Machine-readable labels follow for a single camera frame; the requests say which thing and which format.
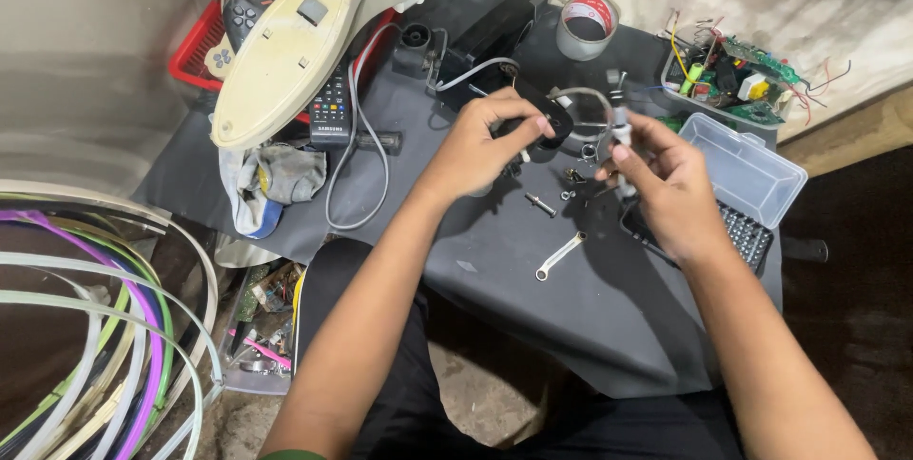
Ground person's right hand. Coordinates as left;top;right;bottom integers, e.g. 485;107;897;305
595;111;723;265

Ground person's left hand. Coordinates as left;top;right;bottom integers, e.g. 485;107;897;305
427;86;556;201

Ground black oval plastic part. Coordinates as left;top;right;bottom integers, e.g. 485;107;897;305
491;78;575;163

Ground white and grey cylindrical part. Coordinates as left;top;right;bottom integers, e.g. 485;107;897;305
606;69;638;198

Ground clear plastic case lid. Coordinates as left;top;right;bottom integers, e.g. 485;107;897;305
678;112;809;230

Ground black screwdriver bit set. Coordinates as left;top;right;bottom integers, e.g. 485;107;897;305
618;196;776;276

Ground silver bolt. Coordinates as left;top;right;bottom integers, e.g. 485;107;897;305
524;192;558;219

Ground black rectangular appliance box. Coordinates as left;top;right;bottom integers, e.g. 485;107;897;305
434;0;552;113

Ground tray of circuit boards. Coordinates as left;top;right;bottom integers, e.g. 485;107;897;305
660;16;810;133

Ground black round knob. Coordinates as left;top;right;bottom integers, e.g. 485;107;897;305
398;22;433;54

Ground small silver wrench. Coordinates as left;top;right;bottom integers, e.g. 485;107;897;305
535;231;588;283

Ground black remote control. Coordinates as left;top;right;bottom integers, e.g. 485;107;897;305
309;59;355;151

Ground grey tape roll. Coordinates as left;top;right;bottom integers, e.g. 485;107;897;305
555;0;621;62

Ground dark grey table mat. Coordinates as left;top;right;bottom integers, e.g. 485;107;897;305
134;0;783;401

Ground dirty grey rag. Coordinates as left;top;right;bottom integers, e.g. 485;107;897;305
217;144;328;240

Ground cream plastic appliance housing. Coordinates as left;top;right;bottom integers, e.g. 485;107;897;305
210;0;423;151

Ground person's black trousers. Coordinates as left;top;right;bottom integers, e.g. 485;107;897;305
291;237;750;460

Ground black game controller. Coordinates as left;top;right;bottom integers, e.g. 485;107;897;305
223;0;302;54

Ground clear container of scrap parts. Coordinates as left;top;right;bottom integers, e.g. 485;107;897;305
217;259;309;397

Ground red plastic basket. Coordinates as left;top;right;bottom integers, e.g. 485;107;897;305
168;0;400;126

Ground bundle of coloured plastic hoops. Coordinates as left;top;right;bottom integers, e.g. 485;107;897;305
0;180;226;460

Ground black cylindrical handle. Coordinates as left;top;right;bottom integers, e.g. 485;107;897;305
355;129;405;156

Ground grey power cable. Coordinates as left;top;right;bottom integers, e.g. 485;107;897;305
325;21;523;231

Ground chrome wire ring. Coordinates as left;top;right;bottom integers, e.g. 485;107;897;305
548;85;616;144

